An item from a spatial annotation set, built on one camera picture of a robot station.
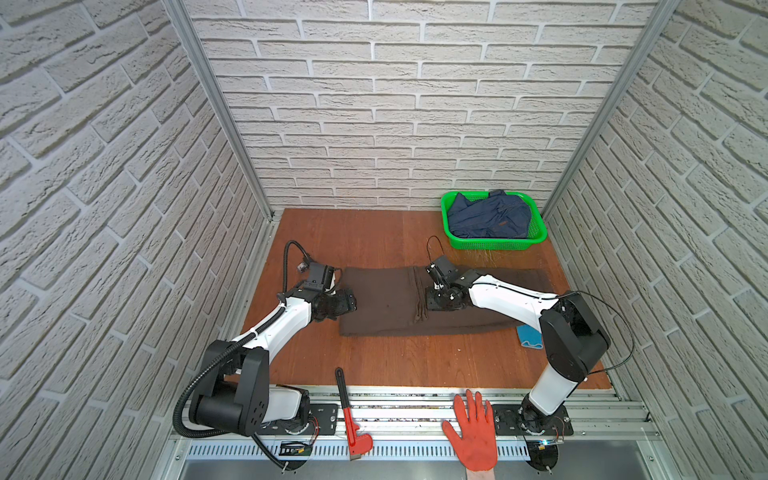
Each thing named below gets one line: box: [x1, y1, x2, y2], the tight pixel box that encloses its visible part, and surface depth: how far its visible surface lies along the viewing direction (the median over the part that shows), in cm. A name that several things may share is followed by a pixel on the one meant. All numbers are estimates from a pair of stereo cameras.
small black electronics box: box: [279, 441, 313, 456], surface depth 74 cm
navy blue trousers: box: [448, 189, 531, 239], surface depth 112 cm
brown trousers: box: [340, 266, 531, 336], surface depth 91 cm
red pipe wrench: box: [335, 367, 373, 461], surface depth 72 cm
